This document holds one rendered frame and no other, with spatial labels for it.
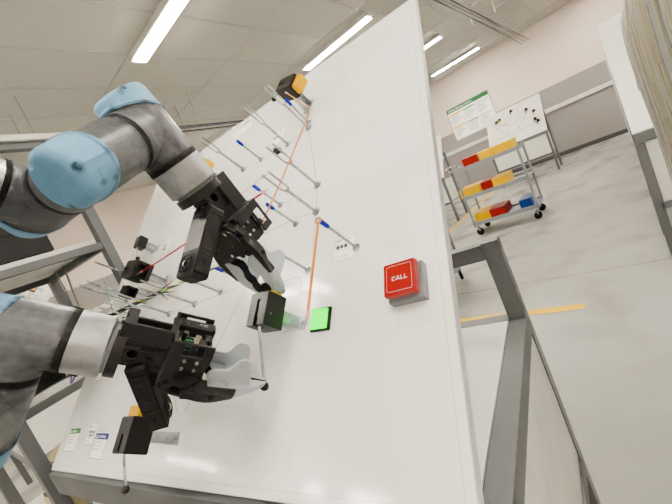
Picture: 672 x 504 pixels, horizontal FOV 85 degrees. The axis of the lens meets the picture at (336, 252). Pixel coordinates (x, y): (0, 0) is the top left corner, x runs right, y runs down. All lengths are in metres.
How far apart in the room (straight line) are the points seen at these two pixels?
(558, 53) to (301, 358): 11.09
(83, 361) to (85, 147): 0.24
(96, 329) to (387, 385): 0.37
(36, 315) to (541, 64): 11.33
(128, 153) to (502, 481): 0.62
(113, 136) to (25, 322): 0.22
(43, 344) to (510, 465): 0.60
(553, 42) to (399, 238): 10.97
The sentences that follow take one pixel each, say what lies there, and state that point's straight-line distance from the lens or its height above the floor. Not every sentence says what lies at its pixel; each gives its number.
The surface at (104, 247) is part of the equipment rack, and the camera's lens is 1.57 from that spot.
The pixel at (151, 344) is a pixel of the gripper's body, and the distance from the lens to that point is 0.52.
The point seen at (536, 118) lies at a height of 1.17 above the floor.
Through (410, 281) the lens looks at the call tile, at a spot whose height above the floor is 1.09.
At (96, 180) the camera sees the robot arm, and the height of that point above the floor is 1.35.
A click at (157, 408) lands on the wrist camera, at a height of 1.07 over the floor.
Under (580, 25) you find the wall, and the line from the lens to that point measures 11.46.
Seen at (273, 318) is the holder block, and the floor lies 1.10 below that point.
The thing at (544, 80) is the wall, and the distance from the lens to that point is 11.44.
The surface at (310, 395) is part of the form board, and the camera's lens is 0.60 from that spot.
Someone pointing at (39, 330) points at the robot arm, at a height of 1.23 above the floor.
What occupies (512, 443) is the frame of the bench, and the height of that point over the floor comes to 0.80.
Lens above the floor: 1.22
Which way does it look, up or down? 7 degrees down
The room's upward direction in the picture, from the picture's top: 24 degrees counter-clockwise
